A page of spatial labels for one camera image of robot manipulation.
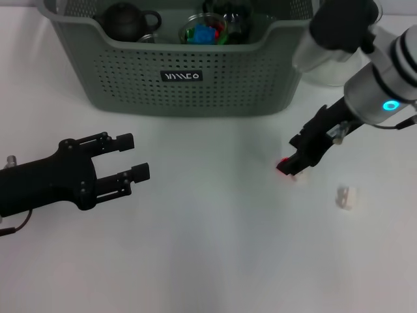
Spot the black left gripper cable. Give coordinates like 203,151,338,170
0,208,33,238

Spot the glass carafe with black lid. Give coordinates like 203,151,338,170
301,0,384,87

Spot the glass teacup with black base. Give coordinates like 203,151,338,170
136,32,160,44
201,0,254,43
178,12,229,46

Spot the white building block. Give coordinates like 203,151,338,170
291,169,309,184
335,186,358,212

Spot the blue square building block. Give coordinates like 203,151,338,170
190,24,218,45

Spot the grey perforated storage bin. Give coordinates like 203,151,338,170
35,0,336,118

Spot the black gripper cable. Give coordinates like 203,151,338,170
0,208,33,238
371,113,417,130

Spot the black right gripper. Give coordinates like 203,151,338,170
276,96,355,177

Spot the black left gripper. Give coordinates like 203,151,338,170
0,131,151,218

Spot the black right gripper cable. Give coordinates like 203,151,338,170
371,113,417,130

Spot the dark clay teapot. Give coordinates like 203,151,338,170
93,2,163,42

